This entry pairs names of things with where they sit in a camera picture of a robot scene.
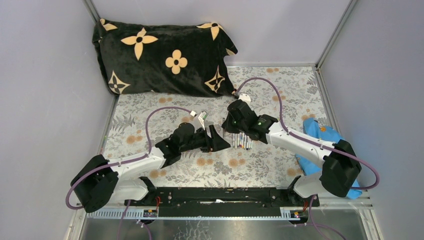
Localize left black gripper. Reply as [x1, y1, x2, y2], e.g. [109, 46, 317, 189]
[179, 125, 231, 154]

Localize brown marker pen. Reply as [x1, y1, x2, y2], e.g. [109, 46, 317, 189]
[231, 133, 237, 148]

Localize green cap marker pen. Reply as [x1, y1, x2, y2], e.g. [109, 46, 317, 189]
[239, 133, 244, 148]

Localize dark green end marker pen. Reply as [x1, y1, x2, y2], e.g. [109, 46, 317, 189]
[242, 133, 249, 150]

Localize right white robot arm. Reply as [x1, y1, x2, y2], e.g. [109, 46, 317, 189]
[222, 99, 362, 206]

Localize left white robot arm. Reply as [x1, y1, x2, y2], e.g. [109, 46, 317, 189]
[70, 123, 231, 213]

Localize floral table mat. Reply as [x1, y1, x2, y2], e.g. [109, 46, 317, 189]
[103, 66, 330, 187]

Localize black pillow with beige flowers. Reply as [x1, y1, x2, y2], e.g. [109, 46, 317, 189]
[92, 18, 238, 98]

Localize blue cloth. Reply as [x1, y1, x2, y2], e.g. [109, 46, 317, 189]
[296, 117, 363, 199]

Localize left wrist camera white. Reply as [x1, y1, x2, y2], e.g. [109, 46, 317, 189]
[195, 110, 208, 130]

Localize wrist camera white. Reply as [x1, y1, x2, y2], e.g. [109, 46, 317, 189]
[195, 110, 208, 130]
[238, 93, 252, 104]

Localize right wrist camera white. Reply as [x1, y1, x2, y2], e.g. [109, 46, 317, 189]
[238, 93, 252, 104]

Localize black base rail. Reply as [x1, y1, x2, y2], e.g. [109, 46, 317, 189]
[125, 177, 320, 218]

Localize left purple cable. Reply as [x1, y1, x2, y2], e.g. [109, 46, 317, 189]
[65, 106, 198, 211]

